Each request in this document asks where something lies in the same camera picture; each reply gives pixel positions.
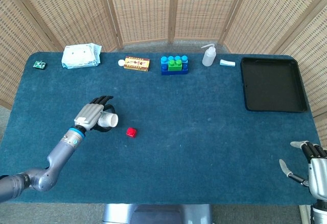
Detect woven wooden folding screen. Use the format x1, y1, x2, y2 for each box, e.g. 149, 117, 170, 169
0, 0, 327, 148

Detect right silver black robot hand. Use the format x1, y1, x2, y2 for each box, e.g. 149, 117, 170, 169
278, 140, 327, 199

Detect grey robot torso base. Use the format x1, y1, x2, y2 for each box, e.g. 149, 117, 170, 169
102, 203, 213, 224

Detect small red cube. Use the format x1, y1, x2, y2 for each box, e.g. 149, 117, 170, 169
125, 127, 138, 139

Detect light blue sticky note pad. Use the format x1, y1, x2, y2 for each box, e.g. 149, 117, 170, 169
219, 59, 236, 68

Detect translucent plastic wash bottle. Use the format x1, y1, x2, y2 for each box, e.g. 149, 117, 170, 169
200, 43, 218, 67

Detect white blue wet wipes pack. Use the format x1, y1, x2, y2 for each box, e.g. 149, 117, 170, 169
61, 43, 102, 69

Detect yellow red cardboard box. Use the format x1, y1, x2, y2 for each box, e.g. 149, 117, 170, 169
123, 56, 151, 72

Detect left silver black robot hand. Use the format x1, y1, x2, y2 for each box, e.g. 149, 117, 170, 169
73, 95, 120, 133

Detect light blue toy brick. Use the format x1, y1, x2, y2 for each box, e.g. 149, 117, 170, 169
160, 55, 189, 65

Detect blue green toy blocks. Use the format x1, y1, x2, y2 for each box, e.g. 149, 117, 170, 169
160, 57, 190, 76

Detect blue table cloth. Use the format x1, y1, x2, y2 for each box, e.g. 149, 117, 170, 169
0, 52, 327, 206

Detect white plastic cup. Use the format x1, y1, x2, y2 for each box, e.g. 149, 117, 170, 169
98, 110, 119, 128

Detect black plastic tray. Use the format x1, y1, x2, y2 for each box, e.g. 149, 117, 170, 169
240, 57, 308, 113

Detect green toy brick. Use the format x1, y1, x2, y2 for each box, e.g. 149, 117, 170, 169
168, 59, 183, 71

